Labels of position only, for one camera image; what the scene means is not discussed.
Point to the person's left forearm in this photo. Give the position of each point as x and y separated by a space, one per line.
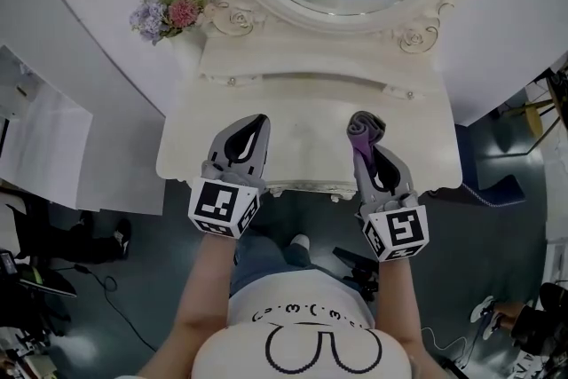
199 288

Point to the dark blue chair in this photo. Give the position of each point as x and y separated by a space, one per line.
497 191

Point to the person's blue jeans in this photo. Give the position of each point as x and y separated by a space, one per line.
257 266

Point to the person's right forearm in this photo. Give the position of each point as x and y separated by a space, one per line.
397 302

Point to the person in white shirt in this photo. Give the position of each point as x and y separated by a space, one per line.
302 288

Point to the purple grey cloth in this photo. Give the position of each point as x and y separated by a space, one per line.
364 128

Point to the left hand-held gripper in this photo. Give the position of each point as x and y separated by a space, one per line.
217 202

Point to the artificial flower bouquet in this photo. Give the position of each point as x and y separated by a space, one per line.
179 11

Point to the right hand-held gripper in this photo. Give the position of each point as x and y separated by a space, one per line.
404 231

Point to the white dressing table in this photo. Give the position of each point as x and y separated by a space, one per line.
310 137

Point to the white board panel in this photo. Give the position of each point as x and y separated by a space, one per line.
44 137

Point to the yellow stool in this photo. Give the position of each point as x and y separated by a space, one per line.
534 120

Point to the person's right white shoe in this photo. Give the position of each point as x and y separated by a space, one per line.
300 240

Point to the black device green stripe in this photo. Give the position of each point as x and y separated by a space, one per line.
44 281

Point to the white ribbed vase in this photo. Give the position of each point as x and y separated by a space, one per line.
188 55

